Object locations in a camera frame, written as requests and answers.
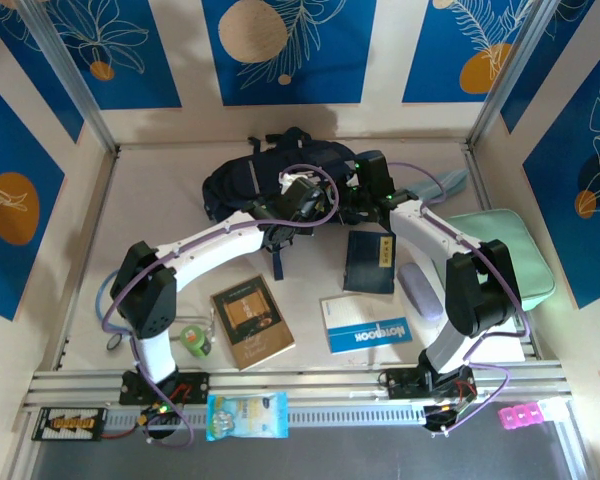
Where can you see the navy blue backpack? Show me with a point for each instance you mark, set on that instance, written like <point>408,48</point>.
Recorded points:
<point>235,180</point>

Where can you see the light blue pencil pouch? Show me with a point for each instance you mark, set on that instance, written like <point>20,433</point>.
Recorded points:
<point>445,182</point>

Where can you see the dark blue yellow-label book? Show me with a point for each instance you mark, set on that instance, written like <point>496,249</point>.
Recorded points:
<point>367,265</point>

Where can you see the brown hardcover book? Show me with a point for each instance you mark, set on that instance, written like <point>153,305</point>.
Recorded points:
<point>252,322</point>

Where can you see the lilac glasses case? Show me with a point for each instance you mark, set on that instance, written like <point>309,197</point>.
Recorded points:
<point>422,295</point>

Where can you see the blue white notebook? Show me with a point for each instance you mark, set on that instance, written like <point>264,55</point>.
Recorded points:
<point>365,330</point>

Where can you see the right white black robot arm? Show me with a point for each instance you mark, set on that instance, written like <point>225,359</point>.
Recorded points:
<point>420,225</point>

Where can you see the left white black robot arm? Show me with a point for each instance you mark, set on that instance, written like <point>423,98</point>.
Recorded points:
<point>215,240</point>

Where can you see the green tape roll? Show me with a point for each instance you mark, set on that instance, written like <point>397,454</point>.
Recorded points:
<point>195,340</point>

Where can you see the mint green zip case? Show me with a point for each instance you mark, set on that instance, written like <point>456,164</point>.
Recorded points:
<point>525,250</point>

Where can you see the blue snack packet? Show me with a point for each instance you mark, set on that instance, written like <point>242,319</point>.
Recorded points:
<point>247,416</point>

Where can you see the blue stethoscope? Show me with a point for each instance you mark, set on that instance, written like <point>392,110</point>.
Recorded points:
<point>114,343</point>

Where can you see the yellow power connector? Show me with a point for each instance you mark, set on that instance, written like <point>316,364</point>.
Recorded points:
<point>152,412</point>

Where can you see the pink clear pill organizer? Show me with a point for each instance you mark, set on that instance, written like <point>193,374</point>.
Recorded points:
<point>517,417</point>

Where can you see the black power distribution board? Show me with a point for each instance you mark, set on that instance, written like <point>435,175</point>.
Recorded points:
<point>70,425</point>

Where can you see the blue floral wall poster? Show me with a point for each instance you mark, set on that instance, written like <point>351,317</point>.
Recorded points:
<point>10,260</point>
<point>330,75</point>
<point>35,65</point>
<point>570,250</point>
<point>430,60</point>
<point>130,75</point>
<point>570,50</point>

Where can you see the aluminium frame post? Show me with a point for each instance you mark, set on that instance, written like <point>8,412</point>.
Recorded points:
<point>80,95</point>
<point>501,95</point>

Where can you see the aluminium mounting rail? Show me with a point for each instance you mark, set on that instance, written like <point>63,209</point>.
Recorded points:
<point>305,380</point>

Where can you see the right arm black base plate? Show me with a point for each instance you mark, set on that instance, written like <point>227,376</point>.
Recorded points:
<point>400,382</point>

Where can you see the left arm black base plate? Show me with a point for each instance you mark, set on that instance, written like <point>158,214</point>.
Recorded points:
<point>195,387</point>

